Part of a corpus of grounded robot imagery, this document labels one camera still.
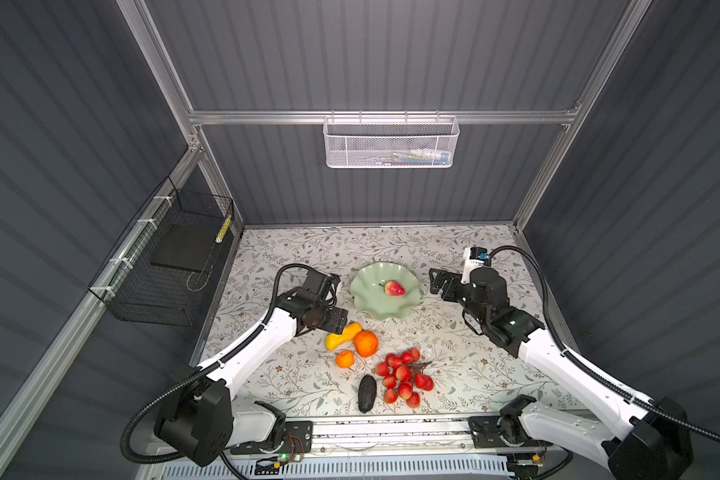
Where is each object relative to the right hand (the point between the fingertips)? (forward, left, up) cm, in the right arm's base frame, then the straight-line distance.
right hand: (446, 275), depth 79 cm
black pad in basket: (+5, +69, +7) cm, 70 cm away
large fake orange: (-12, +22, -17) cm, 30 cm away
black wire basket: (-4, +72, +8) cm, 73 cm away
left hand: (-6, +31, -12) cm, 34 cm away
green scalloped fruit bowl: (+6, +21, -21) cm, 30 cm away
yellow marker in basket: (+11, +61, +7) cm, 62 cm away
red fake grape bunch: (-20, +13, -16) cm, 29 cm away
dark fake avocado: (-25, +22, -17) cm, 37 cm away
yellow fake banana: (-11, +32, -18) cm, 38 cm away
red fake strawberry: (+7, +13, -17) cm, 22 cm away
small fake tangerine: (-16, +28, -19) cm, 37 cm away
